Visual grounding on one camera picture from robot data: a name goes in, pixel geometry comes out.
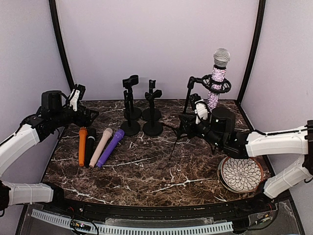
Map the right black frame post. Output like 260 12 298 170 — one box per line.
236 0 266 106

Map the flower pattern plate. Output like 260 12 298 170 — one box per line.
217 157 264 193

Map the black stand of beige microphone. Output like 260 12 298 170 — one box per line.
142 80 161 121

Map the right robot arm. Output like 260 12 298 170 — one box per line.
179 107 313 212

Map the beige pink microphone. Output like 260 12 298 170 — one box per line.
89 128 113 168

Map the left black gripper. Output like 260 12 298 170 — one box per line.
51 104 99 128

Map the left black frame post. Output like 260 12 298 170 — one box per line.
48 0 75 90

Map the white cable duct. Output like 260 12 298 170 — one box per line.
31 209 233 235

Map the black microphone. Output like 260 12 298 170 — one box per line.
85 128 96 167

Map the black frame post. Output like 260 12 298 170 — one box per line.
236 0 266 106
48 0 75 90

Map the black stand of purple microphone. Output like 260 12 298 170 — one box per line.
143 90 163 137

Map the glitter silver microphone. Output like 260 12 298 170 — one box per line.
207 48 230 111

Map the orange microphone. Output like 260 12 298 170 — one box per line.
78 127 88 167

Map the black front rail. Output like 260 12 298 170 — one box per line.
42 195 277 221

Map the black tripod mic stand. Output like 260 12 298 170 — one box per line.
163 74 236 158

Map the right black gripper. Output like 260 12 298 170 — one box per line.
179 111 224 148

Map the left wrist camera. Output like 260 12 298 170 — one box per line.
68 84 86 111

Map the purple microphone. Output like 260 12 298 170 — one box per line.
96 129 125 168

